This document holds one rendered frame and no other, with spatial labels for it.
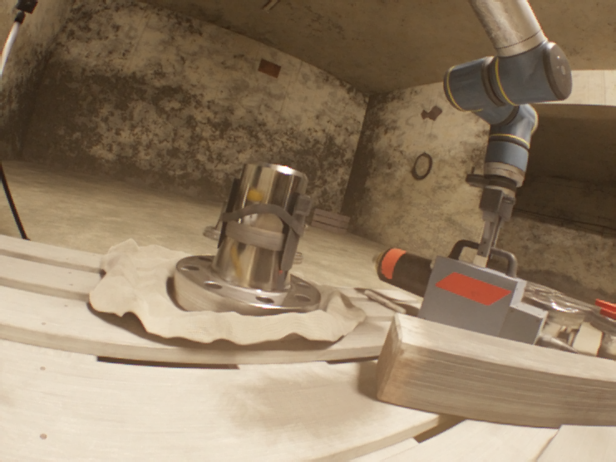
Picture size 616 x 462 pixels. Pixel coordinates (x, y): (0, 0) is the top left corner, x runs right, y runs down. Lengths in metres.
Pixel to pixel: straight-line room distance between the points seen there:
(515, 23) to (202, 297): 0.65
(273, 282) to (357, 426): 0.27
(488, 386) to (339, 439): 0.19
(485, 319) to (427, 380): 0.35
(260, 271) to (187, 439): 0.30
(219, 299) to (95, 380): 0.21
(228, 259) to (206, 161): 4.91
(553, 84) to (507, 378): 0.45
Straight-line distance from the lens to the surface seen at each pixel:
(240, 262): 0.50
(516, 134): 0.79
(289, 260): 0.52
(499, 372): 0.42
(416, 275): 0.80
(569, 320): 1.06
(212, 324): 0.40
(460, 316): 0.74
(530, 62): 0.60
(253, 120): 5.65
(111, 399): 0.31
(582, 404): 0.53
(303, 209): 0.49
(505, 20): 0.59
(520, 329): 0.70
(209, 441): 0.28
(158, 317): 0.42
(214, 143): 5.42
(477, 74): 0.68
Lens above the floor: 0.35
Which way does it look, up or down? 5 degrees down
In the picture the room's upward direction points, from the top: 15 degrees clockwise
